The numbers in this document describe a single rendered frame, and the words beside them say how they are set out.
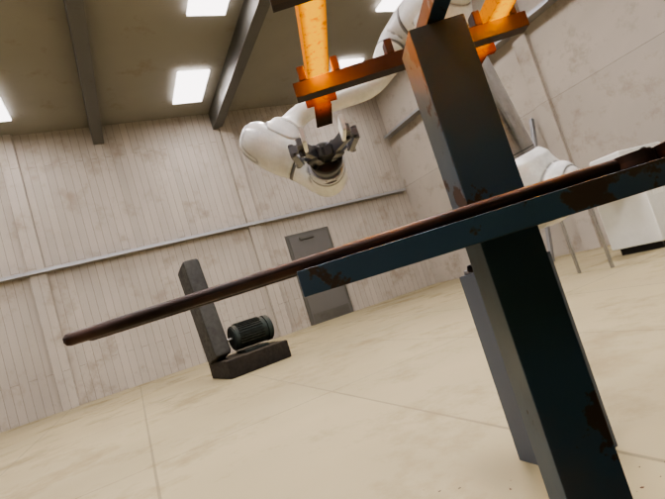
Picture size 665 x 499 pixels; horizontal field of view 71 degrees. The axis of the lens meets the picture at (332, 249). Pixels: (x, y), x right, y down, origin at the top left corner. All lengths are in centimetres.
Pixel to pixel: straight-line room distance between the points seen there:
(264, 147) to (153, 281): 921
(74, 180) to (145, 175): 135
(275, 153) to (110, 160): 985
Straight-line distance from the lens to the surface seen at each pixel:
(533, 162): 134
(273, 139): 118
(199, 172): 1097
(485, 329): 155
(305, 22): 53
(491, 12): 69
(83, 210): 1064
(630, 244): 671
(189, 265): 642
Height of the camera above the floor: 69
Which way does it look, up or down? 5 degrees up
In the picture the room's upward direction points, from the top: 17 degrees counter-clockwise
